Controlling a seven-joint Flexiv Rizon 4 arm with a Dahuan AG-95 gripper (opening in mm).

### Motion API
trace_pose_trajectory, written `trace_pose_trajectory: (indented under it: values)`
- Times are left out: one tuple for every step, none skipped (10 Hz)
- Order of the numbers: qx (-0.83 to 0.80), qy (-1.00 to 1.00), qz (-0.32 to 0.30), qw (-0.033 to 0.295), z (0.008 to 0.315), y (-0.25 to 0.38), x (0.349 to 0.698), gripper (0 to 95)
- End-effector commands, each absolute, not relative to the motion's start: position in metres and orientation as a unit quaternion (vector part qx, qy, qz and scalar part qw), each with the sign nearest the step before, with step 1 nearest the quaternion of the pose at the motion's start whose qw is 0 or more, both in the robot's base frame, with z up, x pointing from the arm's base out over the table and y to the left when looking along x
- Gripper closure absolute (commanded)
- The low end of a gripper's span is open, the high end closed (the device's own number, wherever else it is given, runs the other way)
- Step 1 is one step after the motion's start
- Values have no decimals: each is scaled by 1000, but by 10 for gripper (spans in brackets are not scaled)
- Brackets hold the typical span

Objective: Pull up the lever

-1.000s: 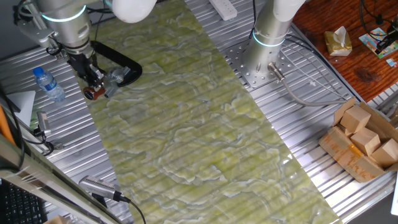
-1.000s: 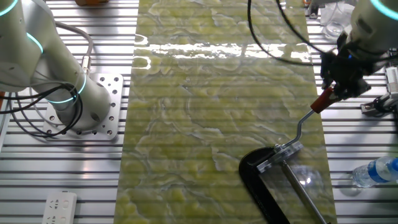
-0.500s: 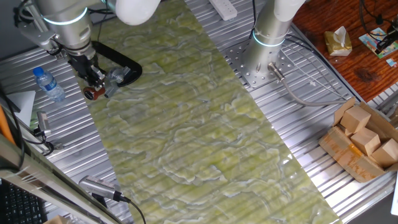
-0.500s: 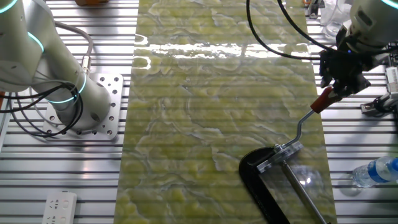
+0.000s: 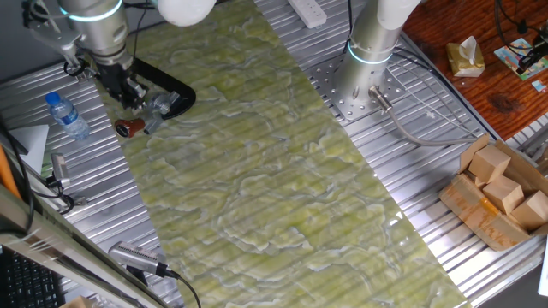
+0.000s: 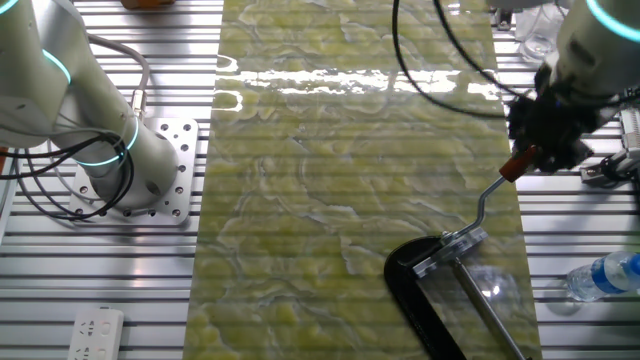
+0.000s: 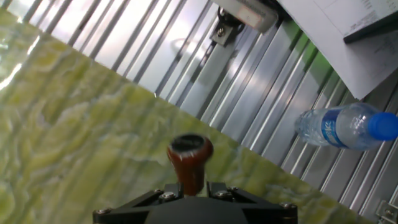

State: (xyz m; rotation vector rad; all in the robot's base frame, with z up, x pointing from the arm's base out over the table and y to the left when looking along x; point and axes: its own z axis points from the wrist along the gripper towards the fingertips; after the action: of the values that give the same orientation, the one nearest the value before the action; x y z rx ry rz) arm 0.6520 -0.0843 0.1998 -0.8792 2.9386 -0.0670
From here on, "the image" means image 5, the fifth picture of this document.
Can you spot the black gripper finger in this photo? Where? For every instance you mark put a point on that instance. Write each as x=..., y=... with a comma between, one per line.
x=129, y=102
x=139, y=94

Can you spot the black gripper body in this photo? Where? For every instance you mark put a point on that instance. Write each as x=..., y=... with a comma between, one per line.
x=113, y=79

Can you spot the black C-clamp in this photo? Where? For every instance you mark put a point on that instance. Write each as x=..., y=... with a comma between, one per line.
x=180, y=92

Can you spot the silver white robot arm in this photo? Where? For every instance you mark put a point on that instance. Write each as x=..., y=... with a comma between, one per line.
x=98, y=30

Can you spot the clear water bottle blue label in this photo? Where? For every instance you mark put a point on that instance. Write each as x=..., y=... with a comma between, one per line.
x=66, y=115

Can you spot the white paper sheet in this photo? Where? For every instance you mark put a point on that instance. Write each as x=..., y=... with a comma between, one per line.
x=32, y=143

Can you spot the orange rod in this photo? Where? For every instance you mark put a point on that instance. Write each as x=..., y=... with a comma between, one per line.
x=7, y=171

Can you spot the green marble pattern mat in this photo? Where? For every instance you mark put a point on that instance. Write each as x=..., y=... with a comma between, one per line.
x=257, y=192

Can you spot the white power strip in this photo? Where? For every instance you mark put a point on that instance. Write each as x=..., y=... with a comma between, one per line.
x=308, y=12

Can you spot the large wooden block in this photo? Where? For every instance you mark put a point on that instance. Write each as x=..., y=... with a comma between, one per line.
x=77, y=303

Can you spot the black keyboard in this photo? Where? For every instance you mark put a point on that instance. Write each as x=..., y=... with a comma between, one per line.
x=25, y=286

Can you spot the yellow tissue pack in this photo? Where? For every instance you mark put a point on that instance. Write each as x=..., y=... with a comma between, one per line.
x=464, y=60

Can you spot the tiny wooden block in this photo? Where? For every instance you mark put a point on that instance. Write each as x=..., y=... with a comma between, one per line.
x=476, y=180

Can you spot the brown wooden desk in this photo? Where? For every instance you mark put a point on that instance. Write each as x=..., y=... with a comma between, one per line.
x=492, y=98

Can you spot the brown cardboard box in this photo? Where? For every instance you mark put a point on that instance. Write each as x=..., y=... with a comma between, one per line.
x=475, y=214

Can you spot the wooden cube block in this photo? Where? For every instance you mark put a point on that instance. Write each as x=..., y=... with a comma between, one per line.
x=490, y=164
x=531, y=211
x=505, y=194

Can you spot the colourful picture card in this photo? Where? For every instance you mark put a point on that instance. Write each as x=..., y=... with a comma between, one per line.
x=509, y=57

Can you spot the small blue card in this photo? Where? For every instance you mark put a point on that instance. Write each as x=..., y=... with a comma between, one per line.
x=539, y=86

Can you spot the white board edge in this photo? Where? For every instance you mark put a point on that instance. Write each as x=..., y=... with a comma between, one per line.
x=544, y=274

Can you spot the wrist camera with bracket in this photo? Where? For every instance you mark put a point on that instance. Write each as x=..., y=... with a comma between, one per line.
x=55, y=38

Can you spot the silver depth camera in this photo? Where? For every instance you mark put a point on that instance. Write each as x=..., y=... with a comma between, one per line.
x=132, y=255

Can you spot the grey aluminium frame beam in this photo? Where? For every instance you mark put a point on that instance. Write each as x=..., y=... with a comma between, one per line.
x=64, y=252

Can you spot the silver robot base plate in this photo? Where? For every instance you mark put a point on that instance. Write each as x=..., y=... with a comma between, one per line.
x=329, y=92

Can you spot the black clip mount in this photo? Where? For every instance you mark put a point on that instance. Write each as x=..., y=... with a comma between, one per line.
x=533, y=57

